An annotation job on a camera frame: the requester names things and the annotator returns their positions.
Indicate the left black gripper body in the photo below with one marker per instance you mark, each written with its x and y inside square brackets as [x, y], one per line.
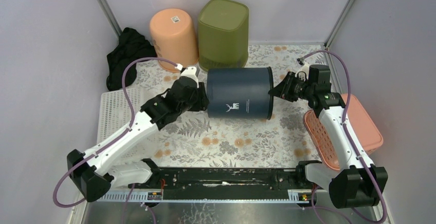
[199, 98]

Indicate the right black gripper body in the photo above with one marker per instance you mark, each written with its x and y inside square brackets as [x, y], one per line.
[297, 88]

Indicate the dark blue round bin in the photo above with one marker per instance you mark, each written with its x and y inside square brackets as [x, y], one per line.
[240, 93]

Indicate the orange round bucket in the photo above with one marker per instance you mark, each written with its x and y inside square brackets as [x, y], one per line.
[173, 36]

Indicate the white plastic basket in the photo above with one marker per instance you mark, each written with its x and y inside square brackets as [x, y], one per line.
[115, 113]

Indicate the green mesh waste bin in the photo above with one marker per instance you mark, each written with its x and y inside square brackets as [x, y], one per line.
[223, 33]

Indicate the pink plastic basket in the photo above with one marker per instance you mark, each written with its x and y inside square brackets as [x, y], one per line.
[367, 133]

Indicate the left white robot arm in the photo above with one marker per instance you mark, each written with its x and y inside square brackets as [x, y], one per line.
[94, 171]

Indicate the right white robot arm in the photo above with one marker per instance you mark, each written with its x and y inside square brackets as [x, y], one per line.
[358, 182]

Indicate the black cloth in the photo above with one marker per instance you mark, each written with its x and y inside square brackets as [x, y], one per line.
[131, 46]

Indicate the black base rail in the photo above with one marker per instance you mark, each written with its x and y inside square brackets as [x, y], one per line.
[219, 183]

